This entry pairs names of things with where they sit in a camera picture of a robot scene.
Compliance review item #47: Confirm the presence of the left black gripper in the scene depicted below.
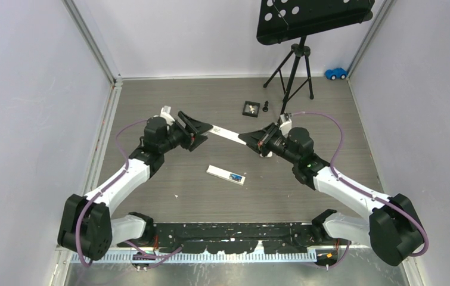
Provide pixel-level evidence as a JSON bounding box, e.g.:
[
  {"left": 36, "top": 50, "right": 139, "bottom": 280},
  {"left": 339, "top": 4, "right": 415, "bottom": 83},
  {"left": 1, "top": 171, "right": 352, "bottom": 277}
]
[{"left": 159, "top": 112, "right": 212, "bottom": 154}]

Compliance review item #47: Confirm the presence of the small black square box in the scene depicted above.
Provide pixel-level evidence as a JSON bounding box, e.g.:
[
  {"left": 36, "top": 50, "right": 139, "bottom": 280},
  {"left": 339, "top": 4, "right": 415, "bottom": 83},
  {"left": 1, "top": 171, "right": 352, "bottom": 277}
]
[{"left": 242, "top": 101, "right": 260, "bottom": 117}]

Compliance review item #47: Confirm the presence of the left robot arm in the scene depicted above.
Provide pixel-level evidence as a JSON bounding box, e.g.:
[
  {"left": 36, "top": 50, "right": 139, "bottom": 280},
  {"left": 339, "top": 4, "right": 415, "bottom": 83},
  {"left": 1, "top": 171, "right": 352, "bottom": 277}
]
[{"left": 57, "top": 107, "right": 213, "bottom": 267}]

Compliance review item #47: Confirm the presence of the black chess piece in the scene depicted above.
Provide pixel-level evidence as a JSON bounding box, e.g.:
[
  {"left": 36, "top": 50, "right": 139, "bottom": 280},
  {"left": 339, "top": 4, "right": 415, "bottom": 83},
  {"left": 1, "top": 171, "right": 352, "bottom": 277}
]
[{"left": 262, "top": 101, "right": 269, "bottom": 112}]

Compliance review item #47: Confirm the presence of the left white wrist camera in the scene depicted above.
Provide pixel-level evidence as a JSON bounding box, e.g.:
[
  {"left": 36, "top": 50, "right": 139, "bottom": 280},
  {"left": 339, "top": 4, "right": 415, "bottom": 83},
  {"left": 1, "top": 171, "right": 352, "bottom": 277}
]
[{"left": 160, "top": 105, "right": 175, "bottom": 125}]

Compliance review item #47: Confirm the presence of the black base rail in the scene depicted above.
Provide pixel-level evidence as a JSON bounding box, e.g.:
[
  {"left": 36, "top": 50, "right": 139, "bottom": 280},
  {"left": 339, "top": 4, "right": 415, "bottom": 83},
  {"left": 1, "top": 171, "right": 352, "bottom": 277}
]
[{"left": 117, "top": 222, "right": 352, "bottom": 256}]

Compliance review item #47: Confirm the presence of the black music stand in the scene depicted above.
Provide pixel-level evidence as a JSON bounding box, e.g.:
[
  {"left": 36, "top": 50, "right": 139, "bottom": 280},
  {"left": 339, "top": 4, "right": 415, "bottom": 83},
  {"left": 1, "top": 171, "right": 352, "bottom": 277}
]
[{"left": 256, "top": 0, "right": 375, "bottom": 114}]

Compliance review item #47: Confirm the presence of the purple cable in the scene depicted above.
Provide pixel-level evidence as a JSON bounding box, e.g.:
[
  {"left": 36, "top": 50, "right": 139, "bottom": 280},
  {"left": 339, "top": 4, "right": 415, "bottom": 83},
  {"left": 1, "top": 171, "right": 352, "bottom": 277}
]
[
  {"left": 75, "top": 119, "right": 150, "bottom": 268},
  {"left": 291, "top": 112, "right": 430, "bottom": 258}
]

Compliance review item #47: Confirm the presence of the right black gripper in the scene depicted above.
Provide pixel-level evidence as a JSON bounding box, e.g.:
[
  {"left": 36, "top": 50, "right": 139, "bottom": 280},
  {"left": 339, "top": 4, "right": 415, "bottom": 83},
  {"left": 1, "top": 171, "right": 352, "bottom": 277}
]
[{"left": 239, "top": 123, "right": 299, "bottom": 165}]

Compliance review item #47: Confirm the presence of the blue toy car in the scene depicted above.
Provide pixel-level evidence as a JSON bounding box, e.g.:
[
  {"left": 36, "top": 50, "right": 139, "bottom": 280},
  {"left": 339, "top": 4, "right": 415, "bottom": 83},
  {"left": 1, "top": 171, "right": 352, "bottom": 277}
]
[{"left": 324, "top": 67, "right": 347, "bottom": 80}]

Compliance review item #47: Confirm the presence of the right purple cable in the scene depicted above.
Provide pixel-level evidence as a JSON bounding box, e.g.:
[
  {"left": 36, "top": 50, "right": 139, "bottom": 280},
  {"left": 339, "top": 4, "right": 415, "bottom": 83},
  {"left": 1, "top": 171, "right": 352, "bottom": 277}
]
[{"left": 291, "top": 112, "right": 430, "bottom": 258}]

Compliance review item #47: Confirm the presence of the white beige remote control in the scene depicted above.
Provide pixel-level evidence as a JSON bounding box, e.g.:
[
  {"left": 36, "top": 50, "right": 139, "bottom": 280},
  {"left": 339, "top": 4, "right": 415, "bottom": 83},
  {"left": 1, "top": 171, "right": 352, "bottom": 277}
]
[{"left": 260, "top": 152, "right": 273, "bottom": 158}]

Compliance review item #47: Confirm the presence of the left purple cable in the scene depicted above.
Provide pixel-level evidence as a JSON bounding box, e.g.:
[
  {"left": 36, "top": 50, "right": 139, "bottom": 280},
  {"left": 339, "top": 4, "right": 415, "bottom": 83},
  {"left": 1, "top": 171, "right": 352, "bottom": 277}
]
[{"left": 75, "top": 119, "right": 150, "bottom": 268}]

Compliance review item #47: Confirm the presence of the white remote back cover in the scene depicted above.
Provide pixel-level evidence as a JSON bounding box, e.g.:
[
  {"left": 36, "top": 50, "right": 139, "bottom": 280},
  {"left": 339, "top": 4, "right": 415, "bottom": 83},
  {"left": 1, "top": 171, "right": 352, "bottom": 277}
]
[{"left": 209, "top": 125, "right": 246, "bottom": 145}]

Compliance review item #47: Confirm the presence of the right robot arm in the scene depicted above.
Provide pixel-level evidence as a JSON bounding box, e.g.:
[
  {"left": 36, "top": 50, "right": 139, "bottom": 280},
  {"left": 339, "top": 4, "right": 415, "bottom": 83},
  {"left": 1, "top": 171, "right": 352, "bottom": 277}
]
[{"left": 238, "top": 123, "right": 429, "bottom": 266}]

